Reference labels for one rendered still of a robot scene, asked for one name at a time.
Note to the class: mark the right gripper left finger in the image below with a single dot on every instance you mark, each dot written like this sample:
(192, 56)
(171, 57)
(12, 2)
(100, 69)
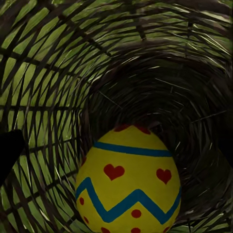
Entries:
(11, 146)

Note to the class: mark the wicker basket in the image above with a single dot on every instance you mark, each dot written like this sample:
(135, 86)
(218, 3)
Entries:
(133, 56)

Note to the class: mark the easter egg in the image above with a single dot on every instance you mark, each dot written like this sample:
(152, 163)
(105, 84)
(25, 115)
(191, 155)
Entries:
(128, 183)

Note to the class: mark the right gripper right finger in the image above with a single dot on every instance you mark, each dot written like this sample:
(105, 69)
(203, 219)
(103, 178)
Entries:
(225, 144)

